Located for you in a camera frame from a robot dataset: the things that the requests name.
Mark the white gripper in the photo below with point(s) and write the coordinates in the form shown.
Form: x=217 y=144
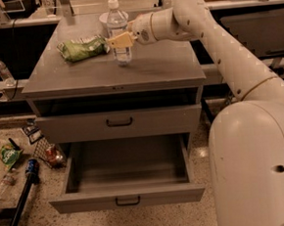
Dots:
x=142 y=29

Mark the clear plastic water bottle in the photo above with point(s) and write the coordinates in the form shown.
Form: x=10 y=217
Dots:
x=116 y=24

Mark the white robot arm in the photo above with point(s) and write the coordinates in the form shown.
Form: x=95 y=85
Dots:
x=246 y=141

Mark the grey metal drawer cabinet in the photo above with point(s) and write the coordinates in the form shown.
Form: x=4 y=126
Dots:
x=164 y=74

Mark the closed upper grey drawer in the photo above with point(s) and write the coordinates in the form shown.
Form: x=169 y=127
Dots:
x=119 y=124

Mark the small water bottle on ledge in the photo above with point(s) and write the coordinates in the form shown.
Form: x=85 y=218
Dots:
x=6 y=76

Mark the open lower grey drawer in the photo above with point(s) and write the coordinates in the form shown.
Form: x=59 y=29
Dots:
x=120 y=173

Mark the plastic bottle on floor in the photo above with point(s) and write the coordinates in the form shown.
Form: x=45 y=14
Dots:
x=7 y=182

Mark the white ceramic bowl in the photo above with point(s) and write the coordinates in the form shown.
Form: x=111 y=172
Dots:
x=104 y=16

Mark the green chip bag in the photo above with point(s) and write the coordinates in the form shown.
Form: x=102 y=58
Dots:
x=83 y=48

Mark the dark snack packet on floor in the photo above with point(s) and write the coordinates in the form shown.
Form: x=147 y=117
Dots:
x=32 y=131

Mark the black pole with blue grip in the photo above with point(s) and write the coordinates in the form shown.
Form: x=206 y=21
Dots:
x=32 y=177

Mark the green snack bag on floor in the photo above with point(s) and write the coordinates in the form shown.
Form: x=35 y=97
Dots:
x=9 y=155

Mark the wire mesh basket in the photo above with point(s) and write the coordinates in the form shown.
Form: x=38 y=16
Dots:
x=39 y=153

